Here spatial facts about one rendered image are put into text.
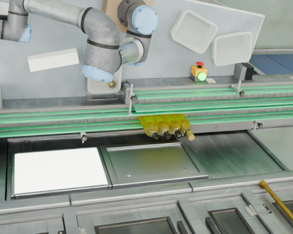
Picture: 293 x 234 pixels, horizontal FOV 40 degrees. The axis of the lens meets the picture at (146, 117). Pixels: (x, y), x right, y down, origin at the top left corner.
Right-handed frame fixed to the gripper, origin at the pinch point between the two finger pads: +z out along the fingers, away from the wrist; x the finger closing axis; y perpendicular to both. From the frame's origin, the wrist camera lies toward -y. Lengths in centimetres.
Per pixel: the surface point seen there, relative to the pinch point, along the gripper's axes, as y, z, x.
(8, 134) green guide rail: -9, -15, 55
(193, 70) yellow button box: -104, 2, 16
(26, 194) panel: -18, -51, 63
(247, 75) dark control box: -136, -3, 13
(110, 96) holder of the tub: -60, 2, 37
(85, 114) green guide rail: -45, -13, 42
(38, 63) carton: -20.2, -0.3, 22.4
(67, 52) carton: -33.3, 1.0, 15.4
